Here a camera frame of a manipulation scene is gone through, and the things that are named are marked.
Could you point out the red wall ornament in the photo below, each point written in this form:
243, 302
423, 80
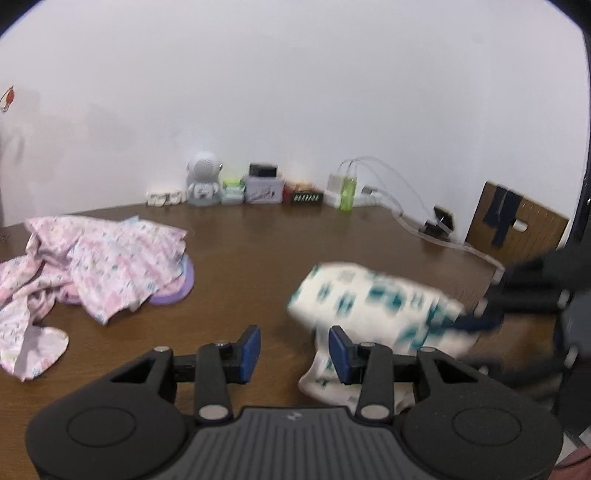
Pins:
6, 98

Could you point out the white charger block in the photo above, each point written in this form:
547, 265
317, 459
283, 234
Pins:
336, 182

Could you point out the green spray bottle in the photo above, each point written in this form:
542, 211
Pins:
347, 194

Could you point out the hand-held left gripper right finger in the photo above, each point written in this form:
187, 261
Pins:
340, 356

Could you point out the pink patterned garment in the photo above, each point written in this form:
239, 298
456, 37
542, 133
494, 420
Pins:
97, 263

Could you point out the wooden chair back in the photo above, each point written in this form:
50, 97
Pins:
540, 230

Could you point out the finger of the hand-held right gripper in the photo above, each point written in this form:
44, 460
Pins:
526, 371
521, 295

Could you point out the purple round plate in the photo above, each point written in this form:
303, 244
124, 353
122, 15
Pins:
178, 295

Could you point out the red and black box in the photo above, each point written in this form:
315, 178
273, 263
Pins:
303, 194

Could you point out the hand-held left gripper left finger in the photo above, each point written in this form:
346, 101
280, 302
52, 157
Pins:
251, 354

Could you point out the small black box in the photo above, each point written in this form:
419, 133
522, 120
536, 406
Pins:
262, 170

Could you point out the cream dress with teal flowers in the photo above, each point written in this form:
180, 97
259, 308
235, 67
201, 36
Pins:
364, 295

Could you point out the dark cloth on chair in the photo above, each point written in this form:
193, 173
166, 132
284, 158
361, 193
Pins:
503, 212

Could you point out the person's right forearm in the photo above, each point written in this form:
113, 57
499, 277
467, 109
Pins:
579, 464

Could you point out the white astronaut figure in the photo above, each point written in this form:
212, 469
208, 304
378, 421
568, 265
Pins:
204, 177

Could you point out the green tissue packets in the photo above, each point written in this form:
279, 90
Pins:
233, 191

